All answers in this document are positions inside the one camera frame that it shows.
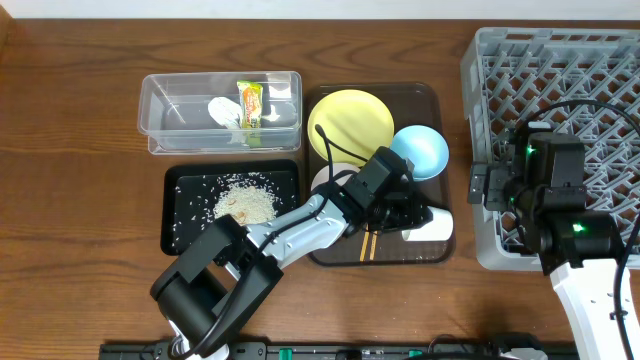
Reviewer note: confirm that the grey dishwasher rack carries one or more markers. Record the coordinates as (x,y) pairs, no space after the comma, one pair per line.
(510,73)

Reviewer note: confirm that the left wooden chopstick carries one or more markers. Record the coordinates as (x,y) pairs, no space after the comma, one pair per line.
(364,245)

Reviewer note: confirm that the black waste tray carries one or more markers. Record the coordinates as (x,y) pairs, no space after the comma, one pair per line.
(175,173)

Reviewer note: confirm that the clear plastic bin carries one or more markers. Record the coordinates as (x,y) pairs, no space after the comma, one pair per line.
(173,113)

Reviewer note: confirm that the yellow green snack wrapper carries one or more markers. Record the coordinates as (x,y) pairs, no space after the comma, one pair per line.
(251,103)

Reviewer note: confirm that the right wooden chopstick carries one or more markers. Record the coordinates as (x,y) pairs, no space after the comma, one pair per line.
(373,243)

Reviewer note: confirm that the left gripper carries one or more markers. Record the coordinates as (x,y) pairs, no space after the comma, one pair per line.
(405,213)

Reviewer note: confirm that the dark brown serving tray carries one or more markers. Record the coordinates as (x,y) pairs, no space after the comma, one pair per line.
(409,104)

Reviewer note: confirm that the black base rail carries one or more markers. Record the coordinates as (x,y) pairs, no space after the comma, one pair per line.
(514,345)

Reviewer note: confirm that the light blue bowl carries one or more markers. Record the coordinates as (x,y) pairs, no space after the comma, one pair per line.
(425,148)

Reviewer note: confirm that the wooden chopstick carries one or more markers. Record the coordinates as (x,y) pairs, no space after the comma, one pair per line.
(364,245)
(373,243)

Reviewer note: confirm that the rice food waste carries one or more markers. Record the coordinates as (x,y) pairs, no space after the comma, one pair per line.
(250,198)

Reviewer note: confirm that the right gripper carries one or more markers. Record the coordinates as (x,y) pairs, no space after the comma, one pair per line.
(480,183)

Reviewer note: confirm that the white cup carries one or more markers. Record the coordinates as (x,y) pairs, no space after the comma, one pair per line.
(439,228)

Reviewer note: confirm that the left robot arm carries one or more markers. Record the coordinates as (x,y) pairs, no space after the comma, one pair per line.
(214,287)

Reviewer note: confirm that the yellow plate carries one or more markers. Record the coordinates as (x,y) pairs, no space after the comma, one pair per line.
(355,120)

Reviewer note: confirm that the white tissue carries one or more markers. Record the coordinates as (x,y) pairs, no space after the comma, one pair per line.
(225,112)

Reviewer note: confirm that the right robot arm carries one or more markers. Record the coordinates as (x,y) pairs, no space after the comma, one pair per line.
(580,250)

